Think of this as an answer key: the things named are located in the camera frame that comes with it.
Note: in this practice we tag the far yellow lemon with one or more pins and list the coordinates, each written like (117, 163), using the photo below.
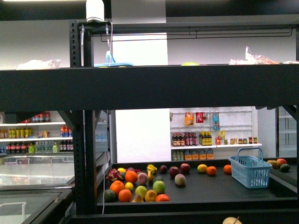
(202, 168)

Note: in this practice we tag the left drinks shelf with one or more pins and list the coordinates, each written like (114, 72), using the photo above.
(44, 133)

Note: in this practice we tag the far red apple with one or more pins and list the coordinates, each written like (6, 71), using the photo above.
(185, 168)

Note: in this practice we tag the small blue basket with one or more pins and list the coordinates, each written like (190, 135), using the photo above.
(252, 172)

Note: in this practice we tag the pale pear with stem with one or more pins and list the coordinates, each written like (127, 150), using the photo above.
(231, 220)

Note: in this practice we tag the black metal shelf rack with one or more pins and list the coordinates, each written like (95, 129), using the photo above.
(77, 89)

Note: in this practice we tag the glass freezer chest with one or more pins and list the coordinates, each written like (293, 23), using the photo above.
(35, 188)

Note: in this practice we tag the far green apple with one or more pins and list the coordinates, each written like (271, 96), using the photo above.
(159, 187)

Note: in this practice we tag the pink dragon fruit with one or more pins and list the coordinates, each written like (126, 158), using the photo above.
(114, 175)

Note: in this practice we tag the white camera on rack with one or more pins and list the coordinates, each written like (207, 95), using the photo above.
(95, 11)

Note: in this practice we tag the far mandarin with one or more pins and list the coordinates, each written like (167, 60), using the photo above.
(211, 170)

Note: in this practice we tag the far peach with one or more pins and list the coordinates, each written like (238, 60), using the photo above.
(180, 180)

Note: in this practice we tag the white wall product display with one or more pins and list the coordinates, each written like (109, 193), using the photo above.
(207, 133)

